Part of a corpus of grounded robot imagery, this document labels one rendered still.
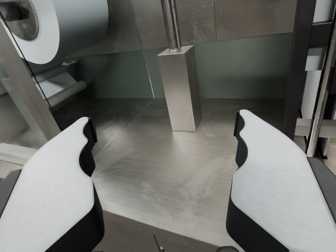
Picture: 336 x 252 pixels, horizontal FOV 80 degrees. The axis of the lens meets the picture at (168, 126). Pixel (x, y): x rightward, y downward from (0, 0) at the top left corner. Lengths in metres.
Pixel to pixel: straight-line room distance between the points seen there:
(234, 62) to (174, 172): 0.50
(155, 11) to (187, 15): 0.13
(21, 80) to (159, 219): 0.44
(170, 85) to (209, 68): 0.28
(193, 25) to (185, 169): 0.54
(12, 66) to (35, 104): 0.09
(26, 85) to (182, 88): 0.41
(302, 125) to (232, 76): 0.49
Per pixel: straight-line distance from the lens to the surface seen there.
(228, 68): 0.87
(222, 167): 0.57
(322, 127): 0.45
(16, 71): 0.57
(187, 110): 0.67
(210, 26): 0.84
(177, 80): 0.64
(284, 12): 0.82
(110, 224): 0.68
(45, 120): 0.60
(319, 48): 0.41
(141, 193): 0.54
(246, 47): 0.84
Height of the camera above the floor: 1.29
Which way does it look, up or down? 30 degrees down
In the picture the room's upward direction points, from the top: 12 degrees counter-clockwise
